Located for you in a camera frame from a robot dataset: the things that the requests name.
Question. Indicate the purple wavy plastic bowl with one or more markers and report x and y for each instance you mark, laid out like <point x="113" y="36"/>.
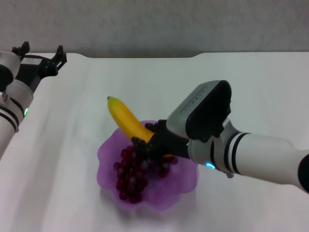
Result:
<point x="178" y="181"/>

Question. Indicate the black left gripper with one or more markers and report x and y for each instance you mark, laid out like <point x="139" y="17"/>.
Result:
<point x="31" y="72"/>

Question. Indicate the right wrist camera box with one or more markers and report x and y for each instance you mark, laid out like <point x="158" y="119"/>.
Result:
<point x="200" y="113"/>

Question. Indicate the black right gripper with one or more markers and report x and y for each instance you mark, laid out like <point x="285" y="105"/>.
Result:
<point x="169" y="145"/>

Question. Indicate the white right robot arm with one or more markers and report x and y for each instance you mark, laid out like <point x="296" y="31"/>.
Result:
<point x="253" y="157"/>

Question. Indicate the yellow banana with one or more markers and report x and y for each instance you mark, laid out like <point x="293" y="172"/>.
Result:
<point x="125" y="118"/>

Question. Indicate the red grape bunch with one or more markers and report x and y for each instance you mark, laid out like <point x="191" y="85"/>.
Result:
<point x="130" y="176"/>

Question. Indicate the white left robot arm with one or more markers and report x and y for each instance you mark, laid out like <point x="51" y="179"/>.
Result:
<point x="12" y="101"/>

